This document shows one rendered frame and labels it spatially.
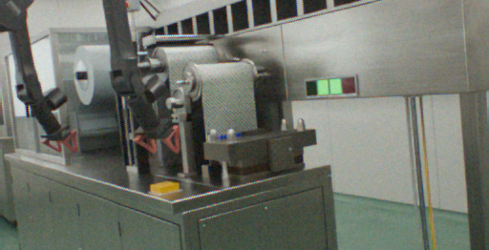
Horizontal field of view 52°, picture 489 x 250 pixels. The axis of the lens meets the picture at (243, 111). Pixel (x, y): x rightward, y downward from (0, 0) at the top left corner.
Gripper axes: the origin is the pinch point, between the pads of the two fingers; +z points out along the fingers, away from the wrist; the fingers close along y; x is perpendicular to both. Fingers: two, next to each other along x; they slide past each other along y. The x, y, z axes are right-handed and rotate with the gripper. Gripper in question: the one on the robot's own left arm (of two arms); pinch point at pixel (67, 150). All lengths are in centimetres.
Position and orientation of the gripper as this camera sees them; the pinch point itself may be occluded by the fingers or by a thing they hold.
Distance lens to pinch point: 193.6
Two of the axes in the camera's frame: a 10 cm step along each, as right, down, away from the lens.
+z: 3.7, 8.2, 4.4
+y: -8.0, 0.5, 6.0
